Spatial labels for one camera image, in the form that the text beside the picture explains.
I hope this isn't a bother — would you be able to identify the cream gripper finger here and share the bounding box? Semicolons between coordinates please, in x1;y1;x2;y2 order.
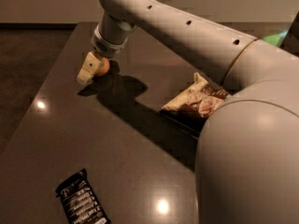
77;51;103;85

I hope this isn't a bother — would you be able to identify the brown chip bag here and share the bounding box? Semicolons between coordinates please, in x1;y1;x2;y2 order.
160;72;232;140

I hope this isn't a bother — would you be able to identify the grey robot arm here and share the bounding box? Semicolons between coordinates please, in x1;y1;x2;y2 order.
92;0;299;224

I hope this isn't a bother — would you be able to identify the black snack bar wrapper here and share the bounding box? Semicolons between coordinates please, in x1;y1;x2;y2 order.
55;169;111;224

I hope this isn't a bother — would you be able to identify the orange fruit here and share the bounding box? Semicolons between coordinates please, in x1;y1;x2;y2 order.
95;58;110;77

